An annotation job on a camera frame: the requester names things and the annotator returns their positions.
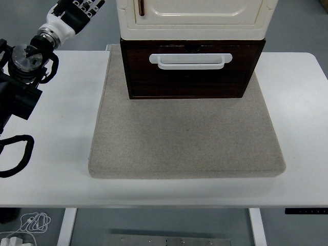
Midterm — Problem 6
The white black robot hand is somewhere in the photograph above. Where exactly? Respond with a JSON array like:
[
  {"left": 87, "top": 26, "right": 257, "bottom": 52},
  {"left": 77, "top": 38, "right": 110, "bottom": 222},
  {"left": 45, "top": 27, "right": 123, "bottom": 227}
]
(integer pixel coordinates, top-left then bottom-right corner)
[{"left": 40, "top": 0, "right": 106, "bottom": 43}]

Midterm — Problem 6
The white drawer handle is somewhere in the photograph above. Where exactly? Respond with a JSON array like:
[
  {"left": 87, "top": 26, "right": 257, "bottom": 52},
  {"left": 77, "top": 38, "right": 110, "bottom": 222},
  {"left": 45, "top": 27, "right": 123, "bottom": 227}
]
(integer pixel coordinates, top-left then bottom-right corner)
[{"left": 149, "top": 53, "right": 233, "bottom": 70}]

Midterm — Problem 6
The dark wooden drawer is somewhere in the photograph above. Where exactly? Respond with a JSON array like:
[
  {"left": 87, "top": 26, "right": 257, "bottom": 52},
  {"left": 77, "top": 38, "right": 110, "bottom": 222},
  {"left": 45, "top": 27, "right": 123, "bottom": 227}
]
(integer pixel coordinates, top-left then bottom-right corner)
[{"left": 126, "top": 45, "right": 260, "bottom": 97}]

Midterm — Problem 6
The dark wooden drawer housing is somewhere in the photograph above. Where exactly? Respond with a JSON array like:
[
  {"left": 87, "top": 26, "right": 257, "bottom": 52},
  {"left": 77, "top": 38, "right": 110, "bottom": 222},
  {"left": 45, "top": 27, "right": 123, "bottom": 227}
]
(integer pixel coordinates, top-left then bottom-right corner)
[{"left": 119, "top": 38, "right": 267, "bottom": 100}]

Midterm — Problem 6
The cream plastic cabinet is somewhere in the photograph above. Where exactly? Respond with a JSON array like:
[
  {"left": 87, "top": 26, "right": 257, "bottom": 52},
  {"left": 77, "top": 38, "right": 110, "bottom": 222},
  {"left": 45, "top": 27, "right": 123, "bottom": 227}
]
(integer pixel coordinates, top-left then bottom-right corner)
[{"left": 116, "top": 0, "right": 279, "bottom": 41}]

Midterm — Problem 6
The grey fabric mat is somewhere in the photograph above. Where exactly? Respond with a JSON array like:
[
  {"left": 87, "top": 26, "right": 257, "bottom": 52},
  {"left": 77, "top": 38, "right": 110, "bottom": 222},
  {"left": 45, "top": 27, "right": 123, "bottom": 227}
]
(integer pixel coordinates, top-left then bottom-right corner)
[{"left": 88, "top": 45, "right": 286, "bottom": 179}]

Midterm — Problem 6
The black base part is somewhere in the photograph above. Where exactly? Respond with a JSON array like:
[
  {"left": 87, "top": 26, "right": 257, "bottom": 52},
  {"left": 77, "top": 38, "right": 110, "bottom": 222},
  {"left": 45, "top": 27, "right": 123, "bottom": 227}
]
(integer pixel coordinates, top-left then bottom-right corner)
[{"left": 0, "top": 207, "right": 20, "bottom": 224}]

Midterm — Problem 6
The white table leg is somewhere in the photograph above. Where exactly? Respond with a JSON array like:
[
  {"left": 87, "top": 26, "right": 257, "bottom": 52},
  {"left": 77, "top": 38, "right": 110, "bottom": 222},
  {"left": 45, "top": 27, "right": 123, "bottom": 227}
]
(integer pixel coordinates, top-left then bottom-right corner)
[
  {"left": 248, "top": 208, "right": 269, "bottom": 246},
  {"left": 56, "top": 208, "right": 77, "bottom": 246}
]

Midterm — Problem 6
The white power adapter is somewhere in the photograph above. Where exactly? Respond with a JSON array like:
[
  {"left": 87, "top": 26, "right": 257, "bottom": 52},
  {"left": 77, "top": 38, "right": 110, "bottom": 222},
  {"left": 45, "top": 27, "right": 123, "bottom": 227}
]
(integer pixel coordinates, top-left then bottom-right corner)
[{"left": 1, "top": 237, "right": 23, "bottom": 246}]

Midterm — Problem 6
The black table control panel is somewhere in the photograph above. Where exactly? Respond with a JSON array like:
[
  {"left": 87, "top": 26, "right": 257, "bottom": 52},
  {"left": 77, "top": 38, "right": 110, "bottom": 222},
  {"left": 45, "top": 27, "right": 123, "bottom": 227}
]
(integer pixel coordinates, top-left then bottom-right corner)
[{"left": 284, "top": 208, "right": 328, "bottom": 215}]

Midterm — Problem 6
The white coiled cable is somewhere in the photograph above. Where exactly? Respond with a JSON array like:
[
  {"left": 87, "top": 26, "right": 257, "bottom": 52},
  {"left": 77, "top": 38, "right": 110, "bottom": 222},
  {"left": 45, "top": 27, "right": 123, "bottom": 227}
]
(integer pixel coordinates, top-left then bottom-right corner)
[{"left": 0, "top": 212, "right": 52, "bottom": 246}]

